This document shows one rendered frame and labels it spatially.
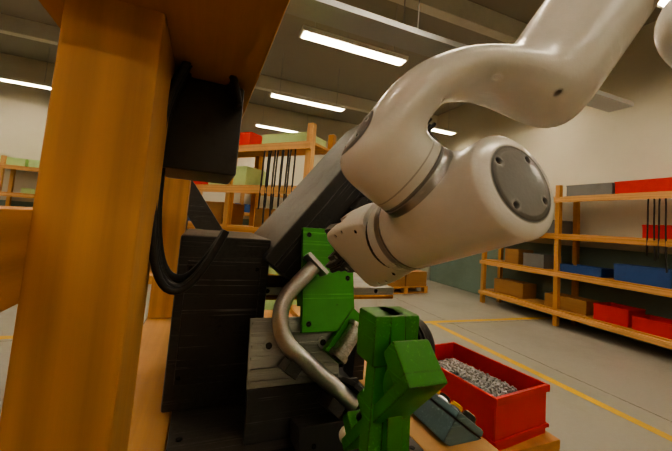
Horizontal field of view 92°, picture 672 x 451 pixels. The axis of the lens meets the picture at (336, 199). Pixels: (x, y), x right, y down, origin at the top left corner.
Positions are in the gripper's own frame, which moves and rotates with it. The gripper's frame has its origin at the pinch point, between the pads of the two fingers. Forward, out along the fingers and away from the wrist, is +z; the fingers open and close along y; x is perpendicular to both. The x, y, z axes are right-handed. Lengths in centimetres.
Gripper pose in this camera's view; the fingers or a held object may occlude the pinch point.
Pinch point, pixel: (339, 260)
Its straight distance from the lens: 51.4
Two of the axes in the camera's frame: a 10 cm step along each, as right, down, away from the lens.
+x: -6.2, 5.8, -5.4
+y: -6.7, -7.4, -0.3
